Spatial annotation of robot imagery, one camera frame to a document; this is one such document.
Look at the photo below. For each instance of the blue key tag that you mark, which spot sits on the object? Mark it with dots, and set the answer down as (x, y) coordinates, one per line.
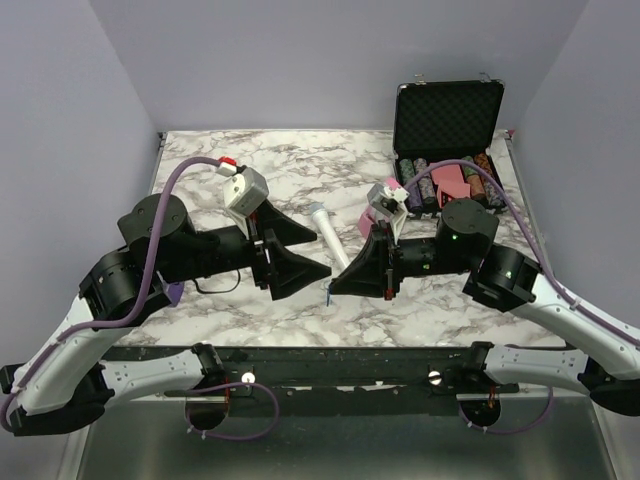
(328, 294)

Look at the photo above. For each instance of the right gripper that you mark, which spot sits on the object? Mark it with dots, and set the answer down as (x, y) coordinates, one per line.
(376, 271)

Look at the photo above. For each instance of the pink card stack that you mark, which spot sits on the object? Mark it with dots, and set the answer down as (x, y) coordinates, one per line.
(449, 184)

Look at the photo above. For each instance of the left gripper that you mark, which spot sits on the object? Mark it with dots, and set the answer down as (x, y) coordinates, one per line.
(288, 272)

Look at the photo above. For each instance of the black poker chip case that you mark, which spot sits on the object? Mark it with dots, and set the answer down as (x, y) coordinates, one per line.
(435, 121)

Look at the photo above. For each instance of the black mounting rail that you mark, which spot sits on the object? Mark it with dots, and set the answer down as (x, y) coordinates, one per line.
(350, 381)

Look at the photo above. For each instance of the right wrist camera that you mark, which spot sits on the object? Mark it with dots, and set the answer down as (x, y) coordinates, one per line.
(391, 207)

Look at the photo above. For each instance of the white toy microphone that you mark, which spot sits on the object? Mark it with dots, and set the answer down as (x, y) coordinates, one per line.
(319, 216)

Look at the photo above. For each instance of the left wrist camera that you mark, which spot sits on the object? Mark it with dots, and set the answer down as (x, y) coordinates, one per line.
(244, 190)

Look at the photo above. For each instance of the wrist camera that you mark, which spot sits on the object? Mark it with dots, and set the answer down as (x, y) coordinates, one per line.
(244, 190)
(391, 207)

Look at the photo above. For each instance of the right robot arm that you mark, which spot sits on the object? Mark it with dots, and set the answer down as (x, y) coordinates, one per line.
(600, 359)

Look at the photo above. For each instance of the pink metronome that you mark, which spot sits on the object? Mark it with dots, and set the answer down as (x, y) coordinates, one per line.
(370, 215)

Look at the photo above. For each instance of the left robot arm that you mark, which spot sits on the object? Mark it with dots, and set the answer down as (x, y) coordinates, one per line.
(74, 386)

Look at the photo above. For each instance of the purple box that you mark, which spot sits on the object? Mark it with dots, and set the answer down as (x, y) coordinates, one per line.
(174, 292)

